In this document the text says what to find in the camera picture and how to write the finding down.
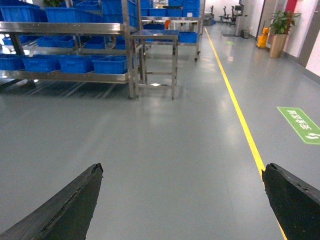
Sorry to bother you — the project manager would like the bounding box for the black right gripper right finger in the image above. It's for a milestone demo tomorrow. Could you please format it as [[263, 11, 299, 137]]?
[[262, 163, 320, 240]]

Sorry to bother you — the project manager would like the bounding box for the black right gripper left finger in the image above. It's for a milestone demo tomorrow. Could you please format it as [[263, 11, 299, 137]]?
[[0, 163, 104, 240]]

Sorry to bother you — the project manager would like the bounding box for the steel shelf rack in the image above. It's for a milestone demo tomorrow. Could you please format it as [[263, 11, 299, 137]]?
[[0, 0, 142, 99]]

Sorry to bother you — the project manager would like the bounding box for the yellow mop bucket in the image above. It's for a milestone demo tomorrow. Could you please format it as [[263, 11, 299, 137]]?
[[257, 27, 269, 49]]

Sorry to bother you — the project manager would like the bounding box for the small stainless steel table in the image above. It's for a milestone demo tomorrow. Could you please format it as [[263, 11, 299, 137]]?
[[130, 29, 179, 100]]

